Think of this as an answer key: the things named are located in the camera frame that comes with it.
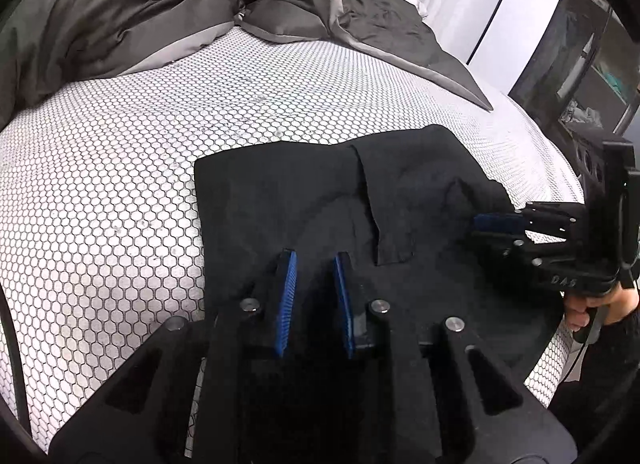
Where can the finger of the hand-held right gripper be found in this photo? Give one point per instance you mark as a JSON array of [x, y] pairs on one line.
[[500, 221], [505, 243]]

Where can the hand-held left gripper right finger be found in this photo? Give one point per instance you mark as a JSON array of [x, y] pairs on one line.
[[345, 299]]

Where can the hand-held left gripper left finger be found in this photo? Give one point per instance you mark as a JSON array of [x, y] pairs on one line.
[[287, 294]]

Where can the black pants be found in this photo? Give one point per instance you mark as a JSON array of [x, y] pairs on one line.
[[300, 194]]

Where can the person's right forearm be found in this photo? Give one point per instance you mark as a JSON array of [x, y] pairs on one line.
[[605, 384]]

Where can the person's right hand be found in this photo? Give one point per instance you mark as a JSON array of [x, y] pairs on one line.
[[620, 301]]

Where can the dark open shelf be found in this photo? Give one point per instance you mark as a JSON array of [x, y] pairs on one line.
[[585, 53]]

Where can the white wardrobe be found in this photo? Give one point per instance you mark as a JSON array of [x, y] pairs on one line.
[[520, 18]]

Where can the white honeycomb mattress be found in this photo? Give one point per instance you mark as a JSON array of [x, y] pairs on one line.
[[110, 183]]

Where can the white crumpled sheet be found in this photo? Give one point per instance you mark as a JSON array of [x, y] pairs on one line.
[[407, 1]]

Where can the dark grey duvet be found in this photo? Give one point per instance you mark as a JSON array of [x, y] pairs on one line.
[[125, 8]]

